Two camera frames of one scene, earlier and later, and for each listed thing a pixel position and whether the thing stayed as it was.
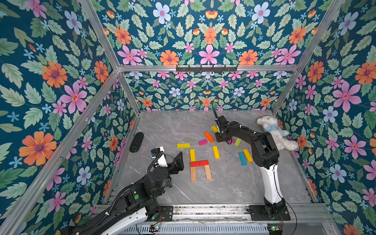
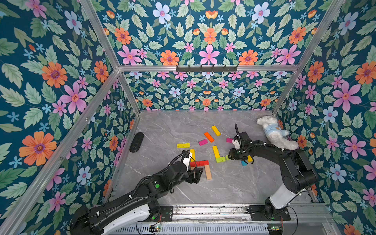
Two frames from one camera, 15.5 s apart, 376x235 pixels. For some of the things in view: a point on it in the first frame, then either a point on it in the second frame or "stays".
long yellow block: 192,155 stays
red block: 203,163 stays
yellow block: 216,152 stays
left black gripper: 179,166 to 196,179
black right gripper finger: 216,114 to 237,131
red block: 194,164 stays
